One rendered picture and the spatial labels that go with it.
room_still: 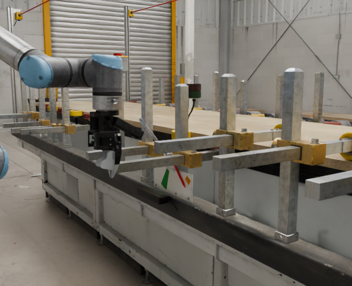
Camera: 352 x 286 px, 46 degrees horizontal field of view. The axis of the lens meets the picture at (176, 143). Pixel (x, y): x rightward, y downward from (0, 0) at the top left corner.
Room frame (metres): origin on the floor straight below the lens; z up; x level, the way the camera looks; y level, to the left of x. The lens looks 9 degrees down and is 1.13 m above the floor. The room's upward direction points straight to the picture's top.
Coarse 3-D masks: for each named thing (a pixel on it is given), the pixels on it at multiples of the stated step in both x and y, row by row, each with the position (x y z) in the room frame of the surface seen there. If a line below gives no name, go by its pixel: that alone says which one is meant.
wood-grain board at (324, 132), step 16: (128, 112) 2.68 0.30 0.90; (160, 112) 2.68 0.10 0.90; (192, 112) 2.68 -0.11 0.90; (208, 112) 2.68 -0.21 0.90; (160, 128) 1.95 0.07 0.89; (192, 128) 1.85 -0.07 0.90; (208, 128) 1.85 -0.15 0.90; (240, 128) 1.85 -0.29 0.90; (256, 128) 1.85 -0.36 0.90; (272, 128) 1.85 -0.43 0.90; (304, 128) 1.85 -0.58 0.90; (320, 128) 1.85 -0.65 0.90; (336, 128) 1.85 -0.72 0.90; (256, 144) 1.42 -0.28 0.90; (336, 160) 1.15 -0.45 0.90
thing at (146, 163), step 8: (200, 152) 1.48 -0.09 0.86; (208, 152) 1.48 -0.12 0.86; (216, 152) 1.49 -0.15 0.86; (136, 160) 1.34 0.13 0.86; (144, 160) 1.34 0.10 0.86; (152, 160) 1.35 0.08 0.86; (160, 160) 1.36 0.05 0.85; (168, 160) 1.38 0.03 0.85; (176, 160) 1.40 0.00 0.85; (184, 160) 1.42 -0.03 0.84; (208, 160) 1.48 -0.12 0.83; (120, 168) 1.28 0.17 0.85; (128, 168) 1.30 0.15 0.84; (136, 168) 1.32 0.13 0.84; (144, 168) 1.33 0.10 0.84; (152, 168) 1.35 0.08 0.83
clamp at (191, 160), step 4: (176, 152) 1.46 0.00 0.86; (180, 152) 1.44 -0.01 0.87; (184, 152) 1.42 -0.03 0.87; (188, 152) 1.42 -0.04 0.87; (188, 156) 1.40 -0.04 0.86; (192, 156) 1.39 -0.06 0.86; (196, 156) 1.40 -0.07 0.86; (200, 156) 1.41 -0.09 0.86; (188, 160) 1.40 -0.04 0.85; (192, 160) 1.39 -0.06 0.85; (196, 160) 1.40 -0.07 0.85; (200, 160) 1.41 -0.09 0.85; (184, 164) 1.42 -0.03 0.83; (188, 164) 1.40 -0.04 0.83; (192, 164) 1.39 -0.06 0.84; (196, 164) 1.40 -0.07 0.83; (200, 164) 1.41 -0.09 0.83
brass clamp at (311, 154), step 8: (272, 144) 1.08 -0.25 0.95; (280, 144) 1.06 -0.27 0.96; (288, 144) 1.03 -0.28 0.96; (296, 144) 1.01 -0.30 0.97; (304, 144) 0.99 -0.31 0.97; (312, 144) 0.98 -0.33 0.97; (320, 144) 0.99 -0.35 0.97; (304, 152) 0.99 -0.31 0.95; (312, 152) 0.97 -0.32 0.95; (320, 152) 0.99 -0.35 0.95; (296, 160) 1.01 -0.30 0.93; (304, 160) 0.99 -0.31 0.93; (312, 160) 0.97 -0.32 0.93; (320, 160) 0.99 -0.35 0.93
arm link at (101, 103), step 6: (96, 96) 1.24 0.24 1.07; (102, 96) 1.24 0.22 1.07; (108, 96) 1.24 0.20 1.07; (114, 96) 1.24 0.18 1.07; (120, 96) 1.27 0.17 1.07; (96, 102) 1.24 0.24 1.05; (102, 102) 1.24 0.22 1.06; (108, 102) 1.24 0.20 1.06; (114, 102) 1.25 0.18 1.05; (120, 102) 1.26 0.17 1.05; (96, 108) 1.24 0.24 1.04; (102, 108) 1.24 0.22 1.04; (108, 108) 1.24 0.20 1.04; (114, 108) 1.24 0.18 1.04; (120, 108) 1.26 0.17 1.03
